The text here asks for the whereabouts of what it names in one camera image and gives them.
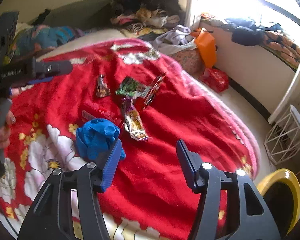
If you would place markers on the teal floral cloth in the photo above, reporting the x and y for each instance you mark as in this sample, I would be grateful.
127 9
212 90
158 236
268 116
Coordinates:
47 36

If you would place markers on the orange bag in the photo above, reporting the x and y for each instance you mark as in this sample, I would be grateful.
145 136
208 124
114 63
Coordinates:
206 46

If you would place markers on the black sock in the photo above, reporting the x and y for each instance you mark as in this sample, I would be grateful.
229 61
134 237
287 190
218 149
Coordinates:
43 16

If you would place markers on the beige bed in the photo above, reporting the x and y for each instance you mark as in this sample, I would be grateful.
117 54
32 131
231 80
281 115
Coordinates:
90 38

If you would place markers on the orange and white clothes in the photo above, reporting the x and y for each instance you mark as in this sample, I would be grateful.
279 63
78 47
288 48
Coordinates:
211 17

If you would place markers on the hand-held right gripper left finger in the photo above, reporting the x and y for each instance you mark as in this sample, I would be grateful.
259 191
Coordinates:
111 167

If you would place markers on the grey padded headboard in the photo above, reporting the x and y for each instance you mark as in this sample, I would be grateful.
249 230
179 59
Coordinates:
77 10

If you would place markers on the pale grey garment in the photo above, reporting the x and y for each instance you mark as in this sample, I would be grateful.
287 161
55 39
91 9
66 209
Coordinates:
172 36

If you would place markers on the yellow rimmed black bin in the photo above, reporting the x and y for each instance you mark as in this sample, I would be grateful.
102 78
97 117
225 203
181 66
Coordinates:
291 180

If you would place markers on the black clothes heap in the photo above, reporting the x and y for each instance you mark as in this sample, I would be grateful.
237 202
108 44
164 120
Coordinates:
145 0

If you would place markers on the dark snack wrapper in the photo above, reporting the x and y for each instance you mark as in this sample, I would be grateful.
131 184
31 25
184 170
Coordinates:
103 86

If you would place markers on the red plastic bag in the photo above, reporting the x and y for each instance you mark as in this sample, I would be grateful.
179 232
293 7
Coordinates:
215 80

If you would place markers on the pile of folded clothes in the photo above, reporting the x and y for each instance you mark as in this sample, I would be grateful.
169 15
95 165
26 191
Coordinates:
147 21

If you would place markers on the person's left hand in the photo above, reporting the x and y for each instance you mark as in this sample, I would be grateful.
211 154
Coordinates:
5 135

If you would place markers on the red snack wrapper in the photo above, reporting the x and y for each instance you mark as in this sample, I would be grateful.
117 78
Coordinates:
153 90

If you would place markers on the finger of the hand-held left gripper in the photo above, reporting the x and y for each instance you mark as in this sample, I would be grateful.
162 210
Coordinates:
55 67
38 81

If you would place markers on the red floral blanket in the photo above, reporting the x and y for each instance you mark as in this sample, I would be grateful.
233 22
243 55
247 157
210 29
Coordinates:
165 130

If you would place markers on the sheer white curtain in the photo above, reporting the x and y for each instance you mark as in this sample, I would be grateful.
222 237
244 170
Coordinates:
192 2

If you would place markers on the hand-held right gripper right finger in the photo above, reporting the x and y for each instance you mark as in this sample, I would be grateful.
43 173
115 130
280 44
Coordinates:
187 166

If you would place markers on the green snack wrapper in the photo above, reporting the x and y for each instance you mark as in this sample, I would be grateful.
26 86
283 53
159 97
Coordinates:
130 87

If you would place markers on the small pink wrapper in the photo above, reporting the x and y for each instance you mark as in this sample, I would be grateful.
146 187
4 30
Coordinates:
88 115

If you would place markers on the floral storage box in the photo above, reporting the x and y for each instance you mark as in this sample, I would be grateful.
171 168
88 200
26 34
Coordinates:
187 60

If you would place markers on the pink patterned quilt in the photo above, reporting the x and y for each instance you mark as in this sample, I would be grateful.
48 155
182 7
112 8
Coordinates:
282 45

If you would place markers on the yellow snack wrapper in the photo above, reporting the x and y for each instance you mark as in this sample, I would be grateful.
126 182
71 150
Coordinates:
135 125

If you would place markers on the window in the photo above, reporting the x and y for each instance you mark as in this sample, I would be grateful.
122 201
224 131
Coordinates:
240 0

